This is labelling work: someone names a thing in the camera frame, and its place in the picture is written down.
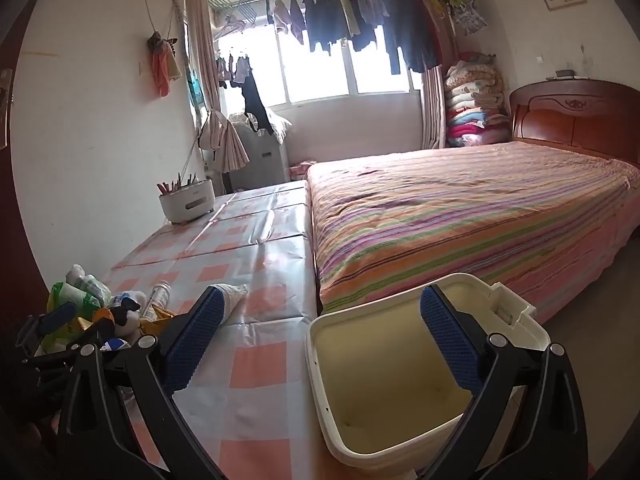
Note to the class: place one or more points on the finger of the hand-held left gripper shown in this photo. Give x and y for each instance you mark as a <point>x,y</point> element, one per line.
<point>57,317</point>
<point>97,331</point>

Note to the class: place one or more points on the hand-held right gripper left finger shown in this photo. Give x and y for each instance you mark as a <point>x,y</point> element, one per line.
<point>195,340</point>

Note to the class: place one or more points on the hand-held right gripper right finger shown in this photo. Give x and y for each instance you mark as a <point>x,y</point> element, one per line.
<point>450,340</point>

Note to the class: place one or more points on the green and white packet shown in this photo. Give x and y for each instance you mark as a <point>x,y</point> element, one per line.
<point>65,297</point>

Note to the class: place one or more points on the white tissue pack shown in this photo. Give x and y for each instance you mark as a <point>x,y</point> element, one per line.
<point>90,280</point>

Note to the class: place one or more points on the white squeezed tube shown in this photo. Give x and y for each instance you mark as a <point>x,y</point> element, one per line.
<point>231,294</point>

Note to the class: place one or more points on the cream plastic bin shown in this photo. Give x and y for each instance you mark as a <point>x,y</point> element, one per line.
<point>380,360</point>

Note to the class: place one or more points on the bed with striped sheet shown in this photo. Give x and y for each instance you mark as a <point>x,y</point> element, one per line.
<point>450,210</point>

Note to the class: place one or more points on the white pen holder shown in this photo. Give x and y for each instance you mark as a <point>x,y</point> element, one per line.
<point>187,205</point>

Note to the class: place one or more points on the bunch of pens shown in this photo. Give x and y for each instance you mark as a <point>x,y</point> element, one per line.
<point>175,184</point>

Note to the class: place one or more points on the grey standing air conditioner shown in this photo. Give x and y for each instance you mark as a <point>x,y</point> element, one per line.
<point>260,160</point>

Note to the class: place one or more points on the pink stool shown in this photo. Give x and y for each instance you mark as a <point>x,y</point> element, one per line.
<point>301,170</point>

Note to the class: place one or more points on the hanging striped curtain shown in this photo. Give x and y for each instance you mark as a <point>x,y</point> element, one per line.
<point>434,110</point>

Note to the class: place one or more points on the white cloth bundle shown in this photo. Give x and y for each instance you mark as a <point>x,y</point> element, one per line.
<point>277,122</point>

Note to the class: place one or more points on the stack of folded quilts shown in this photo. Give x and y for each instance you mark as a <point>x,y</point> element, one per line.
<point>475,105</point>

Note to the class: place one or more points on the black hanging garment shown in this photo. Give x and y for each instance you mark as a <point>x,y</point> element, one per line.
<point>255,100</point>

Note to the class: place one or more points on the blue green hanging bag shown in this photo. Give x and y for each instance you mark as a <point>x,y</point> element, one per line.
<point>195,90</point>

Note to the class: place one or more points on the wooden bed headboard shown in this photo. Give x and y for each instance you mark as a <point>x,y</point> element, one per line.
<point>575,115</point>

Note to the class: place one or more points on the small hanging laundry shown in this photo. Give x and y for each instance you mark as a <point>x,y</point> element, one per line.
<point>232,70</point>

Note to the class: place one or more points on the dark red door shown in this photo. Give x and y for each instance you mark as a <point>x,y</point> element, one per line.
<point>10,35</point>

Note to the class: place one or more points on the tied striped curtain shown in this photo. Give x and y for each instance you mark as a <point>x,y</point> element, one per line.
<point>205,50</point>

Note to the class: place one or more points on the grey box on headboard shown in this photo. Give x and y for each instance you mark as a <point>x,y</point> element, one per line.
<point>567,74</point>

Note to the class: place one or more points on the window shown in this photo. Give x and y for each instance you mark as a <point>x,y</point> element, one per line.
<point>320,70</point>

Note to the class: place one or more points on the row of hanging clothes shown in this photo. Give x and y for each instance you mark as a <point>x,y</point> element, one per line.
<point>390,20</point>

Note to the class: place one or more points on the orange cloth on wall hook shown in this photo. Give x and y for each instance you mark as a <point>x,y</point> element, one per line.
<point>162,65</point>

